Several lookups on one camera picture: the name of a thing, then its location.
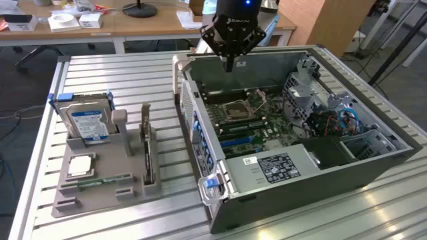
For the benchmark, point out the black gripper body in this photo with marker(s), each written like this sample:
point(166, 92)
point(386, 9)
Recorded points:
point(238, 15)

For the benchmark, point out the graphics card with metal bracket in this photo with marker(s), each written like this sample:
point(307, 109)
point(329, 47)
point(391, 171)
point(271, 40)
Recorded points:
point(148, 160)

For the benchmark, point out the stack of white papers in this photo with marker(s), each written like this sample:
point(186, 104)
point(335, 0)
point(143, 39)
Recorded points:
point(187, 22)

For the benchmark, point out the brown cardboard box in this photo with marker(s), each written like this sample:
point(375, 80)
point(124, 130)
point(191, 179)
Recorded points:
point(195, 6)

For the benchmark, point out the black round lamp base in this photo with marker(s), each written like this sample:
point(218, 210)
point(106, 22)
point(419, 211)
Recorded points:
point(140, 11)

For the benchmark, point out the metal socket cover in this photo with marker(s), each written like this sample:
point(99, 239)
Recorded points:
point(261, 93)

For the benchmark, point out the perforated metal disk bay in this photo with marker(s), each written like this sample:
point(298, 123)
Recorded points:
point(302, 100)

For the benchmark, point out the white floor box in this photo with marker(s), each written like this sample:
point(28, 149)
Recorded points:
point(355, 42)

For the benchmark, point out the wooden cabinet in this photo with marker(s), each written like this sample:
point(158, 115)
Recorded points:
point(354, 15)

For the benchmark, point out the CPU socket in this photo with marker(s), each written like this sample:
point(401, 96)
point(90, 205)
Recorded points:
point(238, 110)

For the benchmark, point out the white labelled box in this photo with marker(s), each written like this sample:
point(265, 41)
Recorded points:
point(91, 21)
point(22, 26)

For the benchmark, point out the white desk leg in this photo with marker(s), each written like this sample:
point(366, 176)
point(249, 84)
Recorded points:
point(379, 25)

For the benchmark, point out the installed RAM stick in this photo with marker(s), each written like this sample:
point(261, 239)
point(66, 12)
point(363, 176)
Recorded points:
point(241, 128)

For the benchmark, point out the black tripod stand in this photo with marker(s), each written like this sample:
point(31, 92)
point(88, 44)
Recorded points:
point(399, 50)

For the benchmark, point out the blue expansion slot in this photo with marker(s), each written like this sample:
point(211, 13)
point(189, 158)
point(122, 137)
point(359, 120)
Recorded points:
point(237, 142)

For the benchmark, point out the hard disk in blue caddy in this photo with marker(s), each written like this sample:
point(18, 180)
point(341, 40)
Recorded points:
point(88, 125)

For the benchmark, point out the black office chair base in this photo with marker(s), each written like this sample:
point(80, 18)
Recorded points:
point(36, 51)

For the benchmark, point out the long wooden desk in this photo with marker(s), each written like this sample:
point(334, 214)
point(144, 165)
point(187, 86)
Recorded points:
point(34, 35)

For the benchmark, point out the small metal disk bay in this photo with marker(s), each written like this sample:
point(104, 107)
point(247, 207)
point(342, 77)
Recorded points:
point(377, 142)

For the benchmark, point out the grey power supply unit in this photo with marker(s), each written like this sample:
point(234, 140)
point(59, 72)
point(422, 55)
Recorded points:
point(243, 175)

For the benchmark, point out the grey plastic parts rack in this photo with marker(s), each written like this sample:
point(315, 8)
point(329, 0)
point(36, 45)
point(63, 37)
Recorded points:
point(110, 160)

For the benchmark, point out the black flat device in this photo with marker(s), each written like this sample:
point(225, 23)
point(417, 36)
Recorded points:
point(16, 18)

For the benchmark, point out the blue case latch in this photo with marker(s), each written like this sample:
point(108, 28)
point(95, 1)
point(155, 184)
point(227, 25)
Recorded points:
point(211, 184)

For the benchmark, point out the silver CPU chip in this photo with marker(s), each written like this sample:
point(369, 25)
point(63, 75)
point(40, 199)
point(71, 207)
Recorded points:
point(80, 166)

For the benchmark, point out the open dark PC case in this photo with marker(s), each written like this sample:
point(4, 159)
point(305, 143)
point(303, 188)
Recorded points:
point(301, 200)

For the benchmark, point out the green RAM stick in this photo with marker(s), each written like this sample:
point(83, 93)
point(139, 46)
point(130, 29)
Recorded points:
point(96, 182)

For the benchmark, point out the black plastic air duct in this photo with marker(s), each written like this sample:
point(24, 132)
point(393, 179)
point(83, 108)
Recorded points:
point(327, 152)

